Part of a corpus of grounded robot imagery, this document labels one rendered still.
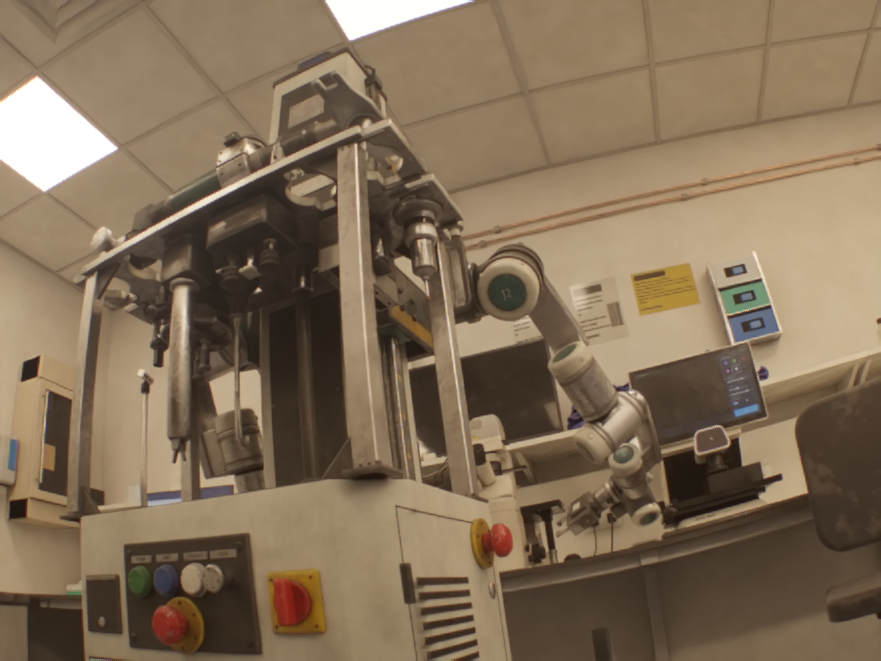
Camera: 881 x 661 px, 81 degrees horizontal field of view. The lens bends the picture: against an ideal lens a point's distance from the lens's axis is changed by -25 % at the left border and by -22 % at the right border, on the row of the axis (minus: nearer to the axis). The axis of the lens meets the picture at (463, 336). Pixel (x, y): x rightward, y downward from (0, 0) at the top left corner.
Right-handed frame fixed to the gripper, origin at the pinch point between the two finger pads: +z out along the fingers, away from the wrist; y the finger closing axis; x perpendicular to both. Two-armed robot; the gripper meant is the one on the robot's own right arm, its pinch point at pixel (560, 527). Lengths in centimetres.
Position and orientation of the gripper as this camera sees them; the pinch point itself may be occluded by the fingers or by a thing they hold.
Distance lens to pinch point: 185.5
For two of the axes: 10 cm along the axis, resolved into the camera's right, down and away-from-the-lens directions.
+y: 1.7, -1.7, 9.7
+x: -6.4, -7.7, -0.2
